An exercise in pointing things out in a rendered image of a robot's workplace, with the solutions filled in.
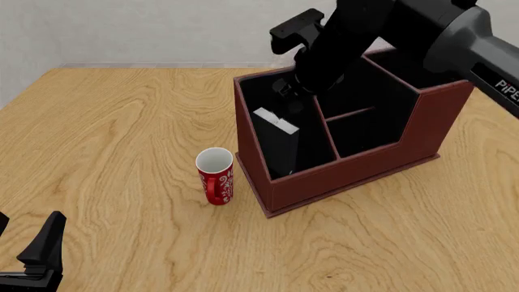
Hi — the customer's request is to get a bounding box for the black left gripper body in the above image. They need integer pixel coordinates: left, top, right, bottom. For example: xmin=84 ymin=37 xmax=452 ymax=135
xmin=0 ymin=263 xmax=64 ymax=292

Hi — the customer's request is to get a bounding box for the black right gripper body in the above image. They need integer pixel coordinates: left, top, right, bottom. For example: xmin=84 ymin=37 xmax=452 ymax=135
xmin=271 ymin=77 xmax=304 ymax=99

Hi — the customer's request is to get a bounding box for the black book with white pages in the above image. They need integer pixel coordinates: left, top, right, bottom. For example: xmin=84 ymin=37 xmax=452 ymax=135
xmin=252 ymin=107 xmax=300 ymax=180

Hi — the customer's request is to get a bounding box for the red-brown desk caddy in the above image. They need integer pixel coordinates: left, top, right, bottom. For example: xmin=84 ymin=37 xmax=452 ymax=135
xmin=234 ymin=48 xmax=475 ymax=219

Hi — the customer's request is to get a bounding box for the red mug with white pattern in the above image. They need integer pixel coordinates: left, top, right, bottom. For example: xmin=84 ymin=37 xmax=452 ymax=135
xmin=195 ymin=146 xmax=235 ymax=207

